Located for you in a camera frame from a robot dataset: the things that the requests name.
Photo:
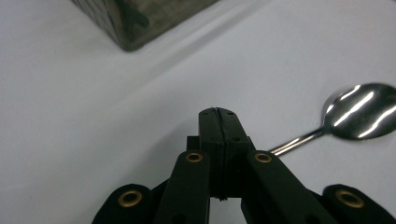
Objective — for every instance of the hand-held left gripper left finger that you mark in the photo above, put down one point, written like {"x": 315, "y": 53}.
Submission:
{"x": 209, "y": 140}

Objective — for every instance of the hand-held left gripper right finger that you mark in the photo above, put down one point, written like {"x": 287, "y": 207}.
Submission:
{"x": 232, "y": 140}

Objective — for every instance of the steel spoon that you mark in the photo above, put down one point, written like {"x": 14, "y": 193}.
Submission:
{"x": 361, "y": 112}

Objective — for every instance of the clear grey plastic container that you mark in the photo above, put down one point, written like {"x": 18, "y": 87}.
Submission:
{"x": 149, "y": 21}

